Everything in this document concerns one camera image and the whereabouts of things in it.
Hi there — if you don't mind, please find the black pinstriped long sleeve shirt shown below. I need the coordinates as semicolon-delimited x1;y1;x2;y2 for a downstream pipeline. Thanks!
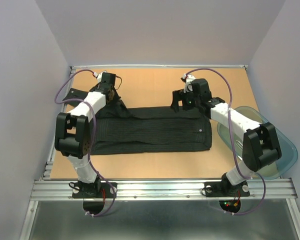
64;87;213;156

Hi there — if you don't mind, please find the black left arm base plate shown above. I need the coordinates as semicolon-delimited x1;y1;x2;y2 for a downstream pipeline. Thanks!
68;181;117;199

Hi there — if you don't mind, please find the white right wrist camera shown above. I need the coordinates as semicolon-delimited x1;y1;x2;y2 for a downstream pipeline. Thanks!
181;74;196;93

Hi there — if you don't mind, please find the aluminium table frame rail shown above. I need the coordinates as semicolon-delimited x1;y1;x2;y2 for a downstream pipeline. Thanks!
18;64;300;240

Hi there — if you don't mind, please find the translucent blue plastic bin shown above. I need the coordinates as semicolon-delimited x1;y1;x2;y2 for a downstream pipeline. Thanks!
217;106;298;180

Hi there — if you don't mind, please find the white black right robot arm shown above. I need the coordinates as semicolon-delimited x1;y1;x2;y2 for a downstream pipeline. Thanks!
170;76;282;195

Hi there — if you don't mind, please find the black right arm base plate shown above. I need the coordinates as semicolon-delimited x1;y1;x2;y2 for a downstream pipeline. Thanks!
201;181;250;198

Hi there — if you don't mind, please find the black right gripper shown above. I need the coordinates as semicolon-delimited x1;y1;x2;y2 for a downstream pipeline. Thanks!
169;87;200;113

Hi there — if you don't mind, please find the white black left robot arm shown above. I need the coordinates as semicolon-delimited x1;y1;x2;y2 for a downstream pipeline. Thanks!
54;71;117;198

